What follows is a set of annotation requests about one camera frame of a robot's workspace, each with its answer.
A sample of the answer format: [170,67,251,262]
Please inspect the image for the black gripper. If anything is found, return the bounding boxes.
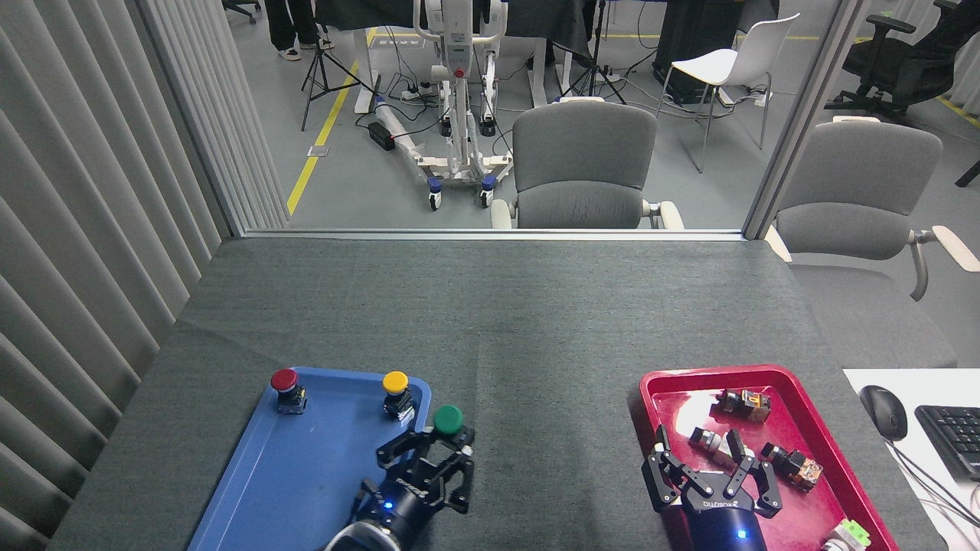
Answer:
[641,425,784,551]
[353,431,475,549]

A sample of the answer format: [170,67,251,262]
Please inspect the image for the green push button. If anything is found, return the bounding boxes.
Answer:
[433,405,466,442]

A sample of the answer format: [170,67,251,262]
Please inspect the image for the yellow push button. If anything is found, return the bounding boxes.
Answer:
[382,370,417,422]

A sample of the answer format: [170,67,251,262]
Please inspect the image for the red push button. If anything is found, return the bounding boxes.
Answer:
[270,368,309,416]

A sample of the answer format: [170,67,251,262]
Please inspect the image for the red plastic tray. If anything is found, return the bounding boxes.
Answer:
[638,365,899,551]

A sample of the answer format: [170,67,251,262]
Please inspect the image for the blue plastic tray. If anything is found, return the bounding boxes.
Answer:
[187,366,433,551]

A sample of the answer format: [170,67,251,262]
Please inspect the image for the grey table cloth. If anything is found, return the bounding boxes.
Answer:
[46,236,959,551]

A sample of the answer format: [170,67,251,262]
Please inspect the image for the black computer mouse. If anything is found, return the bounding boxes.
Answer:
[858,384,910,442]

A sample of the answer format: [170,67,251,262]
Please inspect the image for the black keyboard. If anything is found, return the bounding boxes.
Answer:
[914,404,980,482]

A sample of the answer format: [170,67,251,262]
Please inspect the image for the grey office chair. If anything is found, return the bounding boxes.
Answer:
[763,115,980,302]
[490,96,685,230]

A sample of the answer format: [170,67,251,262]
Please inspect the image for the white stand on wheels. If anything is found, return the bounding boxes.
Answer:
[374,0,515,212]

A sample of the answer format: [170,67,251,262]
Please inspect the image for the black tripod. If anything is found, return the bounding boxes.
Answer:
[300,21,377,133]
[562,0,628,106]

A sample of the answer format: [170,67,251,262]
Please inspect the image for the white plastic chair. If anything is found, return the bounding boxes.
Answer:
[655,12,802,174]

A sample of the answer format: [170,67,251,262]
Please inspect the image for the person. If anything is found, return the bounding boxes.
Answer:
[263,0,336,62]

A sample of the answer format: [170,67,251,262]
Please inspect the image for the black office chair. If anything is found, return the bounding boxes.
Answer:
[824,0,980,124]

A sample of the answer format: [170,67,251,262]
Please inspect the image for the white green switch module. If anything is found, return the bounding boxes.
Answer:
[821,518,872,551]
[688,427,757,470]

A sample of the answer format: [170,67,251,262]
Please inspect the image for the black orange switch module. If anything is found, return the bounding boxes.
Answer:
[716,387,773,425]
[759,442,825,493]

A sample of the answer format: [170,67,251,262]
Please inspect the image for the silver post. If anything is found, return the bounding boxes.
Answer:
[742,0,867,241]

